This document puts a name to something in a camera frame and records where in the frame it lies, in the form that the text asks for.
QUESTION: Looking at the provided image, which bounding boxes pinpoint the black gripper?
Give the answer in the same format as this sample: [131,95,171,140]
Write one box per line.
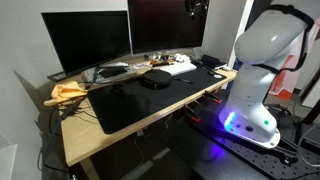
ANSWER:
[185,0,210,18]

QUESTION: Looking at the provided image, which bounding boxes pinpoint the round black zipper bag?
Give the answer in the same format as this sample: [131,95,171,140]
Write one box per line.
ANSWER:
[142,68,174,90]

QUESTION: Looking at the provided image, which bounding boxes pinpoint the large white-framed monitor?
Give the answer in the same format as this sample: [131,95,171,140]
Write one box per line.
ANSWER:
[126,0,210,56]

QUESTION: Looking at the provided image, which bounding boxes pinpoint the white crumpled packaging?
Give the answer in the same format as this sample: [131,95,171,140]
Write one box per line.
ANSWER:
[173,52,191,64]

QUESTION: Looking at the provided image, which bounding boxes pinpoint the white keyboard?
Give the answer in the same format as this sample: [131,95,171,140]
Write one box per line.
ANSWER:
[155,61,198,77]

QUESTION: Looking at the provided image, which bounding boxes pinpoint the small colourful desk clutter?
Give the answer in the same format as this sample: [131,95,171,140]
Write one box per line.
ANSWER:
[143,53,177,66]

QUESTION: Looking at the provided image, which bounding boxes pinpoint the black pen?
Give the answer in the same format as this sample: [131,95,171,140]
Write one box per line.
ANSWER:
[173,77,195,85]

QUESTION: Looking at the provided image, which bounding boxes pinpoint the stack of papers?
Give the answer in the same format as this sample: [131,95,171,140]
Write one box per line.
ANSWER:
[81,62,152,85]

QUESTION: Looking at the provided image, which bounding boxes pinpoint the black pouch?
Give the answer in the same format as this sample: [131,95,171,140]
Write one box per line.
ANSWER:
[99,66,129,79]

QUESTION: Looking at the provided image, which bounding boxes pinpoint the red and white banner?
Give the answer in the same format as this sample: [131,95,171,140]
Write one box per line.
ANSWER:
[268,31,303,101]

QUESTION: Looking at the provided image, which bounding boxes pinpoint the black desk mat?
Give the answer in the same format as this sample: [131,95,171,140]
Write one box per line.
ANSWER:
[86,65,228,135]

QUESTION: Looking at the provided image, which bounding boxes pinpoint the black-framed monitor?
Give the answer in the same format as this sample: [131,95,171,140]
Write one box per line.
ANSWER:
[40,10,132,83]

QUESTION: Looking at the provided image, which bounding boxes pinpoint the yellow cloth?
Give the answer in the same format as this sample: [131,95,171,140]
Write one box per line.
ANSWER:
[43,81,89,108]

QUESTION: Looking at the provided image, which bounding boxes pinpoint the orange-handled black clamp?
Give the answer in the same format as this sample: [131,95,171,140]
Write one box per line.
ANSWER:
[183,104,202,124]
[203,90,223,105]

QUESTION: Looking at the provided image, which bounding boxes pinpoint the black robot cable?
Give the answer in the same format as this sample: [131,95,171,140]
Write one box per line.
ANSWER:
[252,3,316,74]

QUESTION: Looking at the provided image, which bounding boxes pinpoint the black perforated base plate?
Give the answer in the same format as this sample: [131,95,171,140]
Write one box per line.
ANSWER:
[190,89,320,180]

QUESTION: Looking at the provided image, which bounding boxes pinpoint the black desk cables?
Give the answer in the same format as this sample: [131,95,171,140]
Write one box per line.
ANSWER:
[47,98,102,137]

